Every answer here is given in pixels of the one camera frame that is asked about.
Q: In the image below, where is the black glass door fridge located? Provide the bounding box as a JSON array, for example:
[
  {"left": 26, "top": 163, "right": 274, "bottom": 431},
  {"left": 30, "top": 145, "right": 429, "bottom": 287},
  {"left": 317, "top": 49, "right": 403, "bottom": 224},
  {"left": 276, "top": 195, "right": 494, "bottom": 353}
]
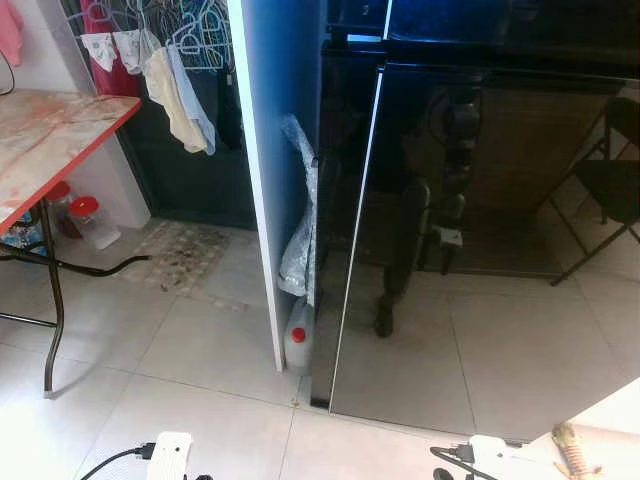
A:
[{"left": 310, "top": 0, "right": 640, "bottom": 443}]

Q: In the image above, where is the clear bubble wrap sheet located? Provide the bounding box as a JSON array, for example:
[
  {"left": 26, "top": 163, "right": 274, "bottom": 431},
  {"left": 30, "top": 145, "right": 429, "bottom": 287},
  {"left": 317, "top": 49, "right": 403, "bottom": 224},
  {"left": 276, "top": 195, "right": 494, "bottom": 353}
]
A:
[{"left": 277, "top": 113, "right": 320, "bottom": 299}]

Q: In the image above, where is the white bottle red cap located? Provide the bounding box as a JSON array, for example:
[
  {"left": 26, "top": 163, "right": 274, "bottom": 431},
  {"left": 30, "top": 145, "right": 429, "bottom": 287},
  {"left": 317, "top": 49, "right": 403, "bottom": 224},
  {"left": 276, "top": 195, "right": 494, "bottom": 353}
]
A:
[{"left": 283, "top": 298, "right": 316, "bottom": 375}]

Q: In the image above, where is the blue white side panel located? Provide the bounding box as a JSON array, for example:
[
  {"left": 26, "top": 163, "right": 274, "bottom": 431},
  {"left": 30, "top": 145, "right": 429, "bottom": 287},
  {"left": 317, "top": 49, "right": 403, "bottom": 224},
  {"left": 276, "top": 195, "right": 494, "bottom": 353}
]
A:
[{"left": 228, "top": 0, "right": 327, "bottom": 373}]

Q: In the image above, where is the light blue hanging cloth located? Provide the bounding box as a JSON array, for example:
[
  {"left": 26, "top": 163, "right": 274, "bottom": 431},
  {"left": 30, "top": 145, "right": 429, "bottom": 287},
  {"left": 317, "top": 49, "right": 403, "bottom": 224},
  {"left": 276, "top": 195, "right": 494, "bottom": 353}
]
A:
[{"left": 165, "top": 45, "right": 218, "bottom": 156}]

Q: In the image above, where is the patterned floor mat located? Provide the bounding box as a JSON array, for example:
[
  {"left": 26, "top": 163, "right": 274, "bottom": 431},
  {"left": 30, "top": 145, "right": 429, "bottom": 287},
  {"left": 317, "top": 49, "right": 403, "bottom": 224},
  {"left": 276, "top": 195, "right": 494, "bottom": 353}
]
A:
[{"left": 118, "top": 220, "right": 233, "bottom": 298}]

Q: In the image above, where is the beige hanging cloth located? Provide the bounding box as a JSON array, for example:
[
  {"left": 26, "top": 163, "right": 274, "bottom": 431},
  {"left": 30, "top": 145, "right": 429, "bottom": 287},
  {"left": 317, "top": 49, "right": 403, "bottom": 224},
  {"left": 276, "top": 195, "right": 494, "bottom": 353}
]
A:
[{"left": 143, "top": 45, "right": 209, "bottom": 154}]

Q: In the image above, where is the grey clothes hanger rack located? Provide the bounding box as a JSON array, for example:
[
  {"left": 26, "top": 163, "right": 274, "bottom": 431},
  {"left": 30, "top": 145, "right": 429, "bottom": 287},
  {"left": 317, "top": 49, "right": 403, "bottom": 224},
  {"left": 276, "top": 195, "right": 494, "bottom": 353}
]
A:
[{"left": 140, "top": 0, "right": 236, "bottom": 71}]

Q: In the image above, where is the clear plastic jar red lid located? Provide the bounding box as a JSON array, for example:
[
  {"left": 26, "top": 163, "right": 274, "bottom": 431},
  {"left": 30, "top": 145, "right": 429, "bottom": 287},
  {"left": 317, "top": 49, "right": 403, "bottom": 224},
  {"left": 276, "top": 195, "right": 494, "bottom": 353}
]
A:
[
  {"left": 44, "top": 180, "right": 79, "bottom": 240},
  {"left": 68, "top": 196, "right": 122, "bottom": 250}
]

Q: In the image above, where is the red hanging garment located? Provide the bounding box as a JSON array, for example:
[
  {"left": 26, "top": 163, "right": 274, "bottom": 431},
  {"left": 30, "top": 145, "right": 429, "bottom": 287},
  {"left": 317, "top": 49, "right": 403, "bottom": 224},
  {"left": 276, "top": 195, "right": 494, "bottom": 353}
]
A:
[{"left": 80, "top": 0, "right": 141, "bottom": 98}]

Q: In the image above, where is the white hanging sock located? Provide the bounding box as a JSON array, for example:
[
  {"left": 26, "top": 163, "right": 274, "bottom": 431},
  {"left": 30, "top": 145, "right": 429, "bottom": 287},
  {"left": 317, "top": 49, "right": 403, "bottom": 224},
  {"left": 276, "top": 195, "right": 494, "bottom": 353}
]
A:
[
  {"left": 112, "top": 30, "right": 146, "bottom": 76},
  {"left": 80, "top": 32, "right": 119, "bottom": 73}
]

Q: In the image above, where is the marble top folding table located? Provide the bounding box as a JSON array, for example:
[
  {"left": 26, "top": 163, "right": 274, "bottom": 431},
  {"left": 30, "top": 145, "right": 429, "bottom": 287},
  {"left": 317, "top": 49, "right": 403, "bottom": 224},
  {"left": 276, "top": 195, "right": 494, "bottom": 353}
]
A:
[{"left": 0, "top": 88, "right": 143, "bottom": 398}]

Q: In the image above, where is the blue printed package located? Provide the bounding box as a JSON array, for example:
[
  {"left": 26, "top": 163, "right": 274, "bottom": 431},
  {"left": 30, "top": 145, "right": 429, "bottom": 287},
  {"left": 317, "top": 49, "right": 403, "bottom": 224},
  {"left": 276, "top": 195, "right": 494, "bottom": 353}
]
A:
[{"left": 0, "top": 212, "right": 47, "bottom": 251}]

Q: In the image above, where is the pink cloth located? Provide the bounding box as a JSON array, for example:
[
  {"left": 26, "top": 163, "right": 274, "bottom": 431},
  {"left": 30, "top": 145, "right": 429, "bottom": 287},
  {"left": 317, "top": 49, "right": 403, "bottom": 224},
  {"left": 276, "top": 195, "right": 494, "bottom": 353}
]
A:
[{"left": 0, "top": 0, "right": 24, "bottom": 67}]

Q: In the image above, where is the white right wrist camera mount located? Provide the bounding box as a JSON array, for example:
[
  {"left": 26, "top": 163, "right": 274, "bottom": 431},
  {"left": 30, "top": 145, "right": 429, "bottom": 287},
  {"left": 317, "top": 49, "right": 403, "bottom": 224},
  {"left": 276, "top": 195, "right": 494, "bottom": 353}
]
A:
[{"left": 466, "top": 435, "right": 533, "bottom": 480}]

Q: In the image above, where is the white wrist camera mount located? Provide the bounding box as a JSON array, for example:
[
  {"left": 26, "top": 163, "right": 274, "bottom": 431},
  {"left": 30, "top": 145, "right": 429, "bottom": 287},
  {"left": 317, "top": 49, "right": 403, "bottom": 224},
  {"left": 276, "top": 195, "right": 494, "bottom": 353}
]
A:
[
  {"left": 145, "top": 432, "right": 195, "bottom": 480},
  {"left": 466, "top": 435, "right": 533, "bottom": 480}
]

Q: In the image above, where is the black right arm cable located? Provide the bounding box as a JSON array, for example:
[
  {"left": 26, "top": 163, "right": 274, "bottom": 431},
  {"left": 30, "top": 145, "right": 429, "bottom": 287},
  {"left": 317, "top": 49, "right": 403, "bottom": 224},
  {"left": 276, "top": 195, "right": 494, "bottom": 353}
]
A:
[{"left": 430, "top": 445, "right": 491, "bottom": 480}]

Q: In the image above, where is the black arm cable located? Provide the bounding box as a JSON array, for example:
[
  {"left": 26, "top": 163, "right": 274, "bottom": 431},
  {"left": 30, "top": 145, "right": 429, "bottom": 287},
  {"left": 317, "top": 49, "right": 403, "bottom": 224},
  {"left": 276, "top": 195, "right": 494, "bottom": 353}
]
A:
[
  {"left": 80, "top": 443, "right": 158, "bottom": 480},
  {"left": 430, "top": 445, "right": 491, "bottom": 480}
]

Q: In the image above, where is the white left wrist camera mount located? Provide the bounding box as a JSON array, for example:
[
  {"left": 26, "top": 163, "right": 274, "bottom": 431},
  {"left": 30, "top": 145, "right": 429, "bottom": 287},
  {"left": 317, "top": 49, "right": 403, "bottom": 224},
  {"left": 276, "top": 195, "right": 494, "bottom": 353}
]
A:
[{"left": 145, "top": 432, "right": 195, "bottom": 480}]

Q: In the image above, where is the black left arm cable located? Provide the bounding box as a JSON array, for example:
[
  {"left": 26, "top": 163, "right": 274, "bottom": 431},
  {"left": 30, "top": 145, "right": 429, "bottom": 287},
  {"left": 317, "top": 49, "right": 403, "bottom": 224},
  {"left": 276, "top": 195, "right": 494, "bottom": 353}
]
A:
[{"left": 80, "top": 443, "right": 158, "bottom": 480}]

